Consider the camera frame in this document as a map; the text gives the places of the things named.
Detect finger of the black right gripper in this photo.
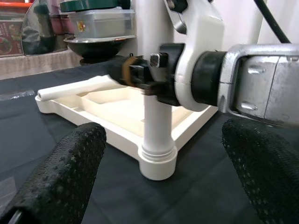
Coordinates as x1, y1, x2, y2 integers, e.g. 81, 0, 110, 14
106, 56, 132, 86

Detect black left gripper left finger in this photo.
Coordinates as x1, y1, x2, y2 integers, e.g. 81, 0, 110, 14
6, 121, 107, 224

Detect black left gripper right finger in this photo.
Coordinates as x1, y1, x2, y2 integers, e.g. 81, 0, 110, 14
221, 119, 299, 224

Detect white plastic children table top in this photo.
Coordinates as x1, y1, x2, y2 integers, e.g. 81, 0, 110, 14
34, 74, 219, 182

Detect white plastic table leg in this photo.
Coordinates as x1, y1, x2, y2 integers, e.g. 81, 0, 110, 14
136, 0, 178, 165
37, 74, 113, 102

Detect yellow rubber band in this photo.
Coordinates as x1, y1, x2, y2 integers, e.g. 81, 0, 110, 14
120, 56, 139, 86

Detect black tablecloth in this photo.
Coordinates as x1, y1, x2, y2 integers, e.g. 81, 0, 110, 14
0, 63, 299, 224

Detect clear storage box green lid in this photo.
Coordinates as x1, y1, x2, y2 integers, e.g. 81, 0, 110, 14
59, 0, 136, 40

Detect maroon plastic container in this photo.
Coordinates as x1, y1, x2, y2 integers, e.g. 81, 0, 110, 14
50, 14, 76, 51

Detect clear tape piece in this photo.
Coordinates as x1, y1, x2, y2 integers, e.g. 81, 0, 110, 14
0, 89, 34, 100

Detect red printed box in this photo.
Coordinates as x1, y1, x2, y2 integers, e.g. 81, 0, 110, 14
0, 20, 27, 58

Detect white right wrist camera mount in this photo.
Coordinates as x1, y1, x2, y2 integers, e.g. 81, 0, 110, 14
163, 0, 225, 112

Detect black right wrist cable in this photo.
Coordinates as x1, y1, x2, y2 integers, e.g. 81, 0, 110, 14
253, 0, 292, 45

